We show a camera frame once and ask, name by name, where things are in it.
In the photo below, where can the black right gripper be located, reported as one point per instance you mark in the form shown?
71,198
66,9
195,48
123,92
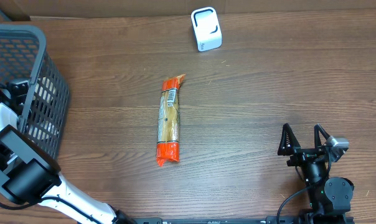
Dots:
308,156

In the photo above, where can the orange spaghetti pack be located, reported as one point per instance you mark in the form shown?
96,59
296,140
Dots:
168,124

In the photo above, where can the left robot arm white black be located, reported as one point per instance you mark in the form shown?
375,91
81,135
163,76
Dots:
29,176

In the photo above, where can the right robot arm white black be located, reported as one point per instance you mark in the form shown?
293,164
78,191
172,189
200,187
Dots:
329,197

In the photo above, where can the white barcode scanner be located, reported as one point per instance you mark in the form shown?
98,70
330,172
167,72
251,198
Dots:
206,28

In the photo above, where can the grey plastic mesh basket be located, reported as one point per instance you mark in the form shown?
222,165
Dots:
32,86

